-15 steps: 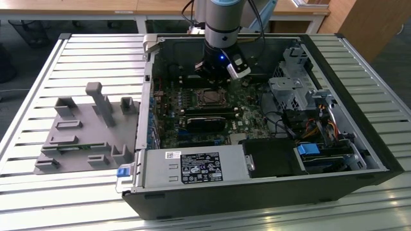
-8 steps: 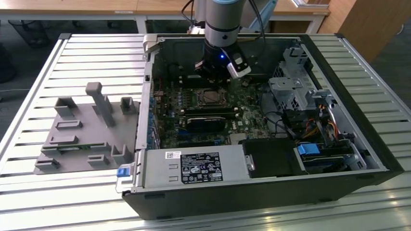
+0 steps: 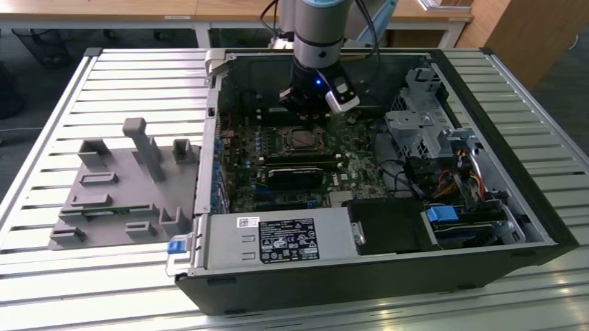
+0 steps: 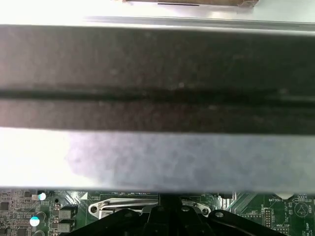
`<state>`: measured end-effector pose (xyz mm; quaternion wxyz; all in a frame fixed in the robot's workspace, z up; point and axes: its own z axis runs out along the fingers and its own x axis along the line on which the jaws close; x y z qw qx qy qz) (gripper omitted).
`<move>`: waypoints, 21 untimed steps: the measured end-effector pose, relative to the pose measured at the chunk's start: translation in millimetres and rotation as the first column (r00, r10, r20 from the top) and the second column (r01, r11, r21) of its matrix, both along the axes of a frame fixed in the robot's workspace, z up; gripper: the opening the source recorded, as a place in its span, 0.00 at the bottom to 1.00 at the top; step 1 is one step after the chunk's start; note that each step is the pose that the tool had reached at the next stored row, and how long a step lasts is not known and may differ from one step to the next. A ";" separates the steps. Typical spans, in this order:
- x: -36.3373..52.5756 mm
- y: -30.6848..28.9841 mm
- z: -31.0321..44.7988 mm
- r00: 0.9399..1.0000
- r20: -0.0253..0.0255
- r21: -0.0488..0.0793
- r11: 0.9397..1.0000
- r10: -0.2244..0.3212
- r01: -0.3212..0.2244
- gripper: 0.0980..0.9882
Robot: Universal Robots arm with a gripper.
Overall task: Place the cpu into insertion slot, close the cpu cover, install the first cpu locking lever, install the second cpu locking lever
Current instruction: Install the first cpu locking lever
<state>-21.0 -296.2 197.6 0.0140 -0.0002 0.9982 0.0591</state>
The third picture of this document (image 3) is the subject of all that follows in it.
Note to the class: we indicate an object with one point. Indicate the metal CPU socket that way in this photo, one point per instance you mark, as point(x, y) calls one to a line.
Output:
point(285, 150)

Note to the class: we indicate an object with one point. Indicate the black disk bay cover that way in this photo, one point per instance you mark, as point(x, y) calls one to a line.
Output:
point(392, 225)

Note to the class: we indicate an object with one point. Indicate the silver coin battery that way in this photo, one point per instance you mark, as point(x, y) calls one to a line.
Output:
point(352, 119)

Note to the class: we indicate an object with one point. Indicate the black graphics card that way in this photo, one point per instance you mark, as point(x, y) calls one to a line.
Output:
point(295, 178)

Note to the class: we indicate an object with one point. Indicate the green motherboard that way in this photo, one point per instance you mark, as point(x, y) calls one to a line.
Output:
point(364, 172)

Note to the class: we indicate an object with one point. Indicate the perforated metal drive cage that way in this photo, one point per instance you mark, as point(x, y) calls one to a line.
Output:
point(409, 138)

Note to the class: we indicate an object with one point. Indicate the pale blue teach pendant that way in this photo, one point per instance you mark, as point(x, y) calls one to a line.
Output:
point(384, 13)

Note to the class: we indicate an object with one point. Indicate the blue board connector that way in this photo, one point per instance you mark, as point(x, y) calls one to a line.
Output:
point(262, 193)

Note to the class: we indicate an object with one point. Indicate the silver chipset heatsink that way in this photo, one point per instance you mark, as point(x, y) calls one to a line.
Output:
point(341, 199)

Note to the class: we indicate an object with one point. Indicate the silver power supply unit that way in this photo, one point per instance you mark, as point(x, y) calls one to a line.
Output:
point(230, 241)

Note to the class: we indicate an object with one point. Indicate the blue disk carrier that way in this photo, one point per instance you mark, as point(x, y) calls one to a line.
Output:
point(443, 215)

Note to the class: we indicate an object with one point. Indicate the grey parts rack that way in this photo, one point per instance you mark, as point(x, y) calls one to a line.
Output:
point(125, 193)

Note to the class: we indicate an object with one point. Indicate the wooden desk white legs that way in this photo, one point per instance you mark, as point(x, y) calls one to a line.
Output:
point(116, 10)

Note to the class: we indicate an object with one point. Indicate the wooden cabinet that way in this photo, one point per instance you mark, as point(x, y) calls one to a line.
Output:
point(530, 34)

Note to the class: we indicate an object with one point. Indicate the green RAM stick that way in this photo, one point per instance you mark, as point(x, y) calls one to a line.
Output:
point(120, 210)

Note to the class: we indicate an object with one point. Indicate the blue case latch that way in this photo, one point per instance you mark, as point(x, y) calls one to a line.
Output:
point(176, 248)

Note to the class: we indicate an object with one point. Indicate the black PC case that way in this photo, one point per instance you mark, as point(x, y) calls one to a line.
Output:
point(323, 293)

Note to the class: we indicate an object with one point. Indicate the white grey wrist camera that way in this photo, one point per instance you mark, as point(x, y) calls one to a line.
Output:
point(343, 94)

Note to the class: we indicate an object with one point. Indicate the small wrist camera mount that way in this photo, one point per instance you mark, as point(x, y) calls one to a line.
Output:
point(281, 40)

